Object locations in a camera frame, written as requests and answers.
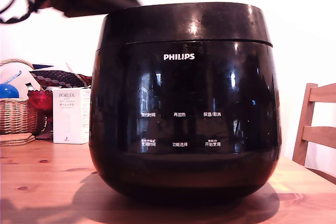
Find black rice cooker lid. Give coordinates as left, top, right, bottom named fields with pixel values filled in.
left=95, top=2, right=274, bottom=52

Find black Philips rice cooker body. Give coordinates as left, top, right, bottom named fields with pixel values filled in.
left=88, top=40, right=282, bottom=205

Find white Porlex box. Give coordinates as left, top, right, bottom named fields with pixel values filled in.
left=51, top=86, right=92, bottom=145

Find dark patterned cloth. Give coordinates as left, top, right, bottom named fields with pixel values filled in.
left=29, top=69, right=92, bottom=89

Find red glass footed bowl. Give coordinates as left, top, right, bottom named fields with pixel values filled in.
left=27, top=89, right=54, bottom=141

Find wooden chair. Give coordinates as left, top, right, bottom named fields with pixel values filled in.
left=291, top=82, right=336, bottom=180

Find woven wicker basket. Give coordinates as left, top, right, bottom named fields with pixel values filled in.
left=0, top=58, right=39, bottom=135

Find stack of cork coasters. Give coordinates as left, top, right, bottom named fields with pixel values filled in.
left=0, top=133, right=36, bottom=147

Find blue and white stick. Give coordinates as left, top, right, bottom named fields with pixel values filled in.
left=1, top=70, right=23, bottom=84

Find blue ball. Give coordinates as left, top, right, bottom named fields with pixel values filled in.
left=0, top=83, right=20, bottom=100

